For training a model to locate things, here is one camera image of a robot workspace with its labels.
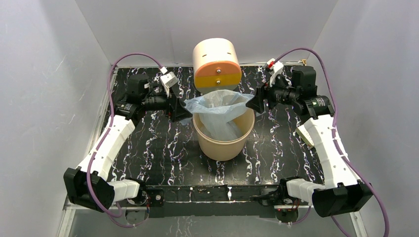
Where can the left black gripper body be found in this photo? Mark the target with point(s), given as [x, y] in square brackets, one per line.
[157, 102]

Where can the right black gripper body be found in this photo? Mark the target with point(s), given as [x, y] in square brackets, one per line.
[279, 94]

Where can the light blue plastic bag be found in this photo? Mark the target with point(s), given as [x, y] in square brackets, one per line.
[223, 114]

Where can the beige round trash bin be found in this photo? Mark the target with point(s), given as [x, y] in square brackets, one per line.
[225, 150]

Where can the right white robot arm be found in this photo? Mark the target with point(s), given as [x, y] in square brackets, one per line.
[343, 190]

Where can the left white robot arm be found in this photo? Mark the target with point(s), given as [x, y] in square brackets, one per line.
[87, 184]

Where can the small cream cardboard box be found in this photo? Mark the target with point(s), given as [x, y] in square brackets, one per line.
[305, 136]

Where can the round cream drawer cabinet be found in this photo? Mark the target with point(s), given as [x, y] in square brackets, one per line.
[215, 65]

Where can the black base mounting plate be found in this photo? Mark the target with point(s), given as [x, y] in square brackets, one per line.
[264, 201]

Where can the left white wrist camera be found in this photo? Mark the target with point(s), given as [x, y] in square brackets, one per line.
[168, 79]

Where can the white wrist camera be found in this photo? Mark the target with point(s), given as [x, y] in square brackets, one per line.
[274, 68]
[168, 79]

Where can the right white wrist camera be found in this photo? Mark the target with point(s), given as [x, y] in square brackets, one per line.
[274, 68]

